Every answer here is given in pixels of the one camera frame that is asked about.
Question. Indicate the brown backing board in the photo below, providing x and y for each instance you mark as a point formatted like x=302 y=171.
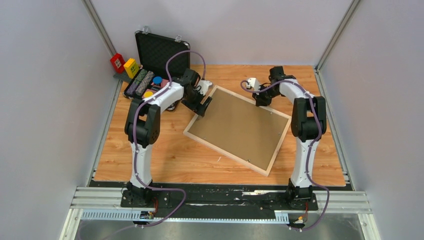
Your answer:
x=238 y=127

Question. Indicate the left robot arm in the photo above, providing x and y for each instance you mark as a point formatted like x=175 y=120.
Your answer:
x=143 y=127

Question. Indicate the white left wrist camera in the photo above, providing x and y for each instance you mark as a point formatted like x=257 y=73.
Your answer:
x=203 y=86

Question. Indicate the yellow round chip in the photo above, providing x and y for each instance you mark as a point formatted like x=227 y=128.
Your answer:
x=148 y=94

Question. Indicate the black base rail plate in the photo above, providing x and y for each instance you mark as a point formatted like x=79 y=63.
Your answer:
x=218 y=201

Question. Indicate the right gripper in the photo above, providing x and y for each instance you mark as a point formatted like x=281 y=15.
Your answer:
x=261 y=101

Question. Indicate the yellow toy house block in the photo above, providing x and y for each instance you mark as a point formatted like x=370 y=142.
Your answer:
x=131 y=68

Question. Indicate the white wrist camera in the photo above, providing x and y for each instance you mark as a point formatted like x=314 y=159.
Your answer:
x=203 y=86
x=252 y=84

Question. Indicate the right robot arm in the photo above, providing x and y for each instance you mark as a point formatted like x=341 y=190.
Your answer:
x=308 y=124

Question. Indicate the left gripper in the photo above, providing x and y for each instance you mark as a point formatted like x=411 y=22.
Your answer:
x=198 y=108

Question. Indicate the red toy house block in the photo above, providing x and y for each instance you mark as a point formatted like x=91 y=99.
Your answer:
x=117 y=61

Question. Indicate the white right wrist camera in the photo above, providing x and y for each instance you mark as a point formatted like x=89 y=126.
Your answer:
x=252 y=84

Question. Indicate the light wooden picture frame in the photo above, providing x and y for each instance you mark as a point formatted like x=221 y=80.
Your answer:
x=275 y=155

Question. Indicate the black poker chip case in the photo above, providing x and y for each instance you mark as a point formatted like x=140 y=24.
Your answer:
x=154 y=51

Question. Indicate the blue round chip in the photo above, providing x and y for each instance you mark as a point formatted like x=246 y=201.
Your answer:
x=157 y=80

